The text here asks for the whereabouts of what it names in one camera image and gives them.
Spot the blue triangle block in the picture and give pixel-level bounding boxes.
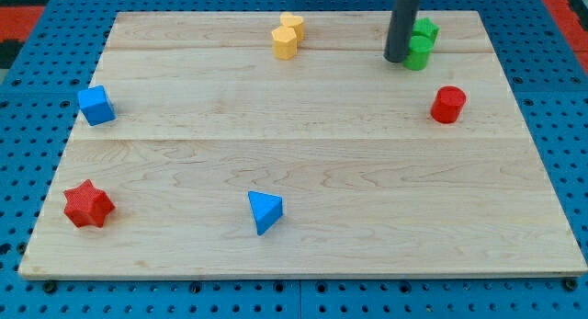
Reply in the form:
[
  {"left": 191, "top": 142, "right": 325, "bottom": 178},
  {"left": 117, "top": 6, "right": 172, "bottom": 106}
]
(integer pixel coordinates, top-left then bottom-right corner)
[{"left": 247, "top": 191, "right": 283, "bottom": 236}]

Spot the light wooden board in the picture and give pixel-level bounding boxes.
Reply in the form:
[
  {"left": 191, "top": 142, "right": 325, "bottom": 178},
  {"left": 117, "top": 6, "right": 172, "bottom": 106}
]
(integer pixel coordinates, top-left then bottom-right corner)
[{"left": 18, "top": 11, "right": 587, "bottom": 280}]

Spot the yellow hexagon block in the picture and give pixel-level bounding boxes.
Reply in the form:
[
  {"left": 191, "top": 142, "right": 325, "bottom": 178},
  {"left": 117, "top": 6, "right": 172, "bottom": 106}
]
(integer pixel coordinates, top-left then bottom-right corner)
[{"left": 271, "top": 26, "right": 298, "bottom": 60}]

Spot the yellow heart block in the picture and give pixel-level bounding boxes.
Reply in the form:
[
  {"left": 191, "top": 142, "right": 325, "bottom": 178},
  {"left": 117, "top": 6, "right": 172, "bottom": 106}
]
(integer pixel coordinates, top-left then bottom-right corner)
[{"left": 279, "top": 12, "right": 305, "bottom": 42}]

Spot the red cylinder block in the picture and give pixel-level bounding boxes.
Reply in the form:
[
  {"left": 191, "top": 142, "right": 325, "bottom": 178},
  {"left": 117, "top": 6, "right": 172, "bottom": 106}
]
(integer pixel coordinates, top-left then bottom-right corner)
[{"left": 430, "top": 85, "right": 467, "bottom": 124}]

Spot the green cylinder block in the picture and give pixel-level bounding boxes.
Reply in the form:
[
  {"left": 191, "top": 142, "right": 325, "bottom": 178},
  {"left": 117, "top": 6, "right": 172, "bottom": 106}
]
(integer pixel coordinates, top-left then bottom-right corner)
[{"left": 403, "top": 36, "right": 434, "bottom": 71}]

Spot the green star block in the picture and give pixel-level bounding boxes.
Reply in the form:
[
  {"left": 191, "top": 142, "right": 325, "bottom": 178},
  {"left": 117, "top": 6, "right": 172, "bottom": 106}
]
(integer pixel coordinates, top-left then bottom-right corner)
[{"left": 412, "top": 17, "right": 440, "bottom": 44}]

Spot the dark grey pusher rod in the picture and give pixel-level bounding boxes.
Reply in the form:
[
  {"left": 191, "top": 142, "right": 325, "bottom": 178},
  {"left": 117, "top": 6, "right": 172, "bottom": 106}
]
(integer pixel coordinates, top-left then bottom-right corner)
[{"left": 384, "top": 0, "right": 421, "bottom": 63}]

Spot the blue cube block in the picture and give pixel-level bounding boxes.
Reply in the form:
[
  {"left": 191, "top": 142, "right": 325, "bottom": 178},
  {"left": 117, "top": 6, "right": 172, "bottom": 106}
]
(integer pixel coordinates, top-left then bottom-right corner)
[{"left": 77, "top": 85, "right": 116, "bottom": 126}]

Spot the red star block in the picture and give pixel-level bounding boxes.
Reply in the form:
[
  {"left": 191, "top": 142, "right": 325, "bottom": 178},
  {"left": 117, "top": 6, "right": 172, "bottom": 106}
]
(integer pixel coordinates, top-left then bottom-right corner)
[{"left": 63, "top": 179, "right": 116, "bottom": 228}]

